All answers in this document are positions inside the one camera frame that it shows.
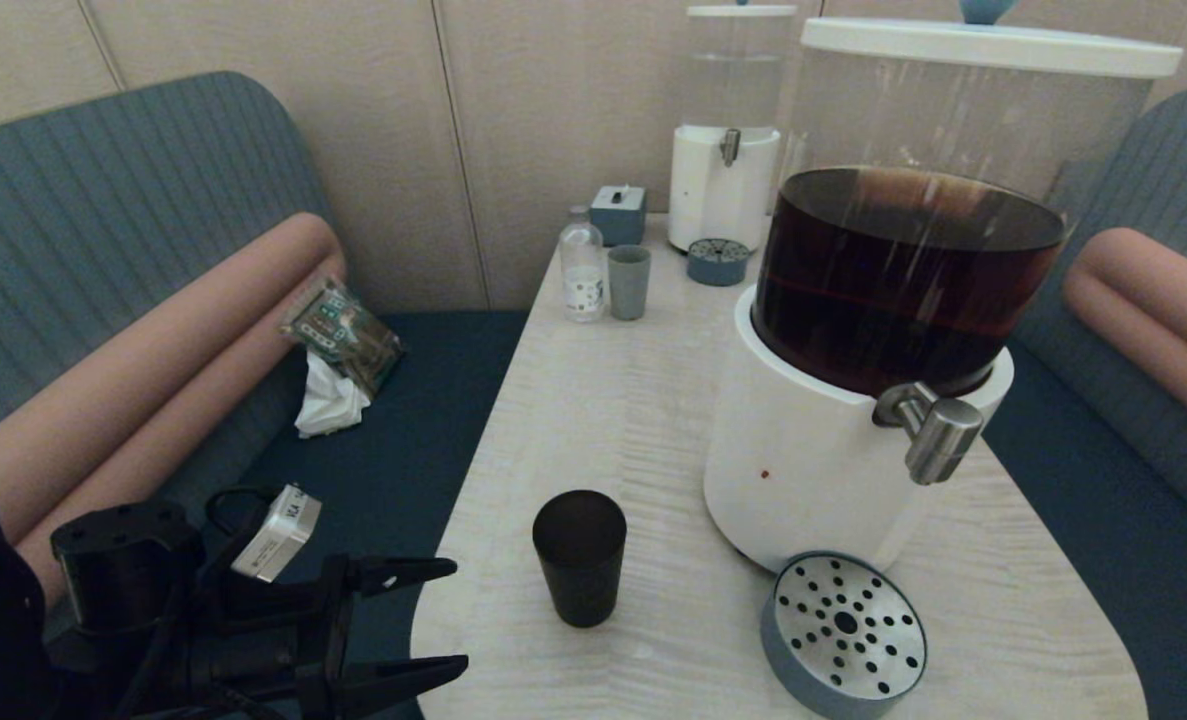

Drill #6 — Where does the black tapered cup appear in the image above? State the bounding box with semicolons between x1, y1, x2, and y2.
532;489;628;629

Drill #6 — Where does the large dark tea dispenser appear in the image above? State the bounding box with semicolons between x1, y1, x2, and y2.
703;0;1184;576

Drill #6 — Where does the grey-blue cup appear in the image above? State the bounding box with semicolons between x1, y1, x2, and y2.
608;245;652;322

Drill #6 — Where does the crumpled white tissue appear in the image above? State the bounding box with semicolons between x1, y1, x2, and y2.
294;350;372;439

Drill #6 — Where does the green snack packet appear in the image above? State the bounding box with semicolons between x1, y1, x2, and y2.
281;277;406;398

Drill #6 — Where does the pink left bolster cushion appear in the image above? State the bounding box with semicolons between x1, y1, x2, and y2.
0;212;349;611

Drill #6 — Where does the pink bolster cushion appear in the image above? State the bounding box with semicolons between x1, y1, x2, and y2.
0;212;349;611
1063;227;1187;446

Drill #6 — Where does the clear plastic bottle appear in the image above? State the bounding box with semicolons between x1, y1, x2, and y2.
559;205;606;323

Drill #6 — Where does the blue-grey tissue box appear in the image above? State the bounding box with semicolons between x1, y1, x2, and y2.
589;185;648;248

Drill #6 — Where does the small blue-grey perforated drip tray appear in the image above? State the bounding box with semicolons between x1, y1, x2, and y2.
686;238;751;288

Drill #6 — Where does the large blue-grey perforated drip tray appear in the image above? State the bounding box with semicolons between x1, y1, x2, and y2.
761;552;928;720

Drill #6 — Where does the teal left bench sofa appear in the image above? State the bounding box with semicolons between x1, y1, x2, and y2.
0;70;529;720

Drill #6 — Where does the teal bench sofa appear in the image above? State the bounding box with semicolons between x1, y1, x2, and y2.
983;83;1187;720
0;70;529;720

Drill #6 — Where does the small clear water dispenser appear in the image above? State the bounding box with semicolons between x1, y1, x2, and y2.
668;0;799;256

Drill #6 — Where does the pink right bolster cushion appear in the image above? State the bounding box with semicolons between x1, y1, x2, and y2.
1063;227;1187;446

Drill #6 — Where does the teal right bench sofa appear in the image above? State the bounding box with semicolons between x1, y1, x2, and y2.
983;83;1187;720

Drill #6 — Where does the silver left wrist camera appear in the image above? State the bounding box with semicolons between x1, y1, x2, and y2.
231;485;323;584

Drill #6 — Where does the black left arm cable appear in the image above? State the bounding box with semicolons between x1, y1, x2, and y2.
203;484;289;546

